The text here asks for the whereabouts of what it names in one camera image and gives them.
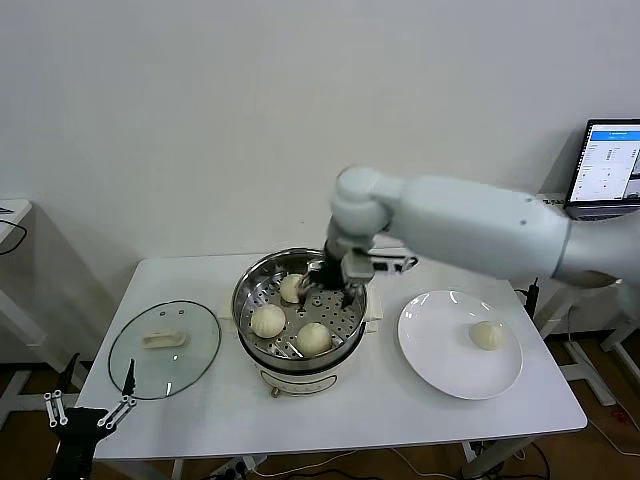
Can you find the grey open laptop bright screen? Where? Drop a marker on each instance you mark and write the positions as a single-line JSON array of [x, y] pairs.
[[610, 160]]

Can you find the white steamed baozi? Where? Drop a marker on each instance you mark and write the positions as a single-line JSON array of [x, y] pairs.
[[290, 289], [314, 339], [267, 321], [487, 335]]

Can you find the white table leg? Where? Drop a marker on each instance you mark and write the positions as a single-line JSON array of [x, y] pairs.
[[477, 457], [176, 470]]

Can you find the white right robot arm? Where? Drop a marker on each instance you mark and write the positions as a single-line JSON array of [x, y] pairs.
[[450, 225]]

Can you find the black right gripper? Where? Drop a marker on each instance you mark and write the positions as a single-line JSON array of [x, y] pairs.
[[330, 274]]

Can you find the round glass pot lid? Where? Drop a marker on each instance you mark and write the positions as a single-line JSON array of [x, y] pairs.
[[200, 345]]

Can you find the white round plate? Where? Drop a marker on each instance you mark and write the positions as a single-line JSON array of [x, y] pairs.
[[440, 350]]

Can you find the white floor power strip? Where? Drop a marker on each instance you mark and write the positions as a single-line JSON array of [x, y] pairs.
[[235, 469]]

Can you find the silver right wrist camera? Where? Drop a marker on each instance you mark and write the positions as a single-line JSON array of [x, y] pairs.
[[357, 267]]

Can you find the perforated steel steamer basket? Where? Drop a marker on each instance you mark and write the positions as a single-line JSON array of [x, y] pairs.
[[247, 290]]

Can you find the white side table with laptop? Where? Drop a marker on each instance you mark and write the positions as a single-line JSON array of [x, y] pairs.
[[550, 322]]

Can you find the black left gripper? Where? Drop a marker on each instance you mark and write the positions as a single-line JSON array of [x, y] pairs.
[[75, 430]]

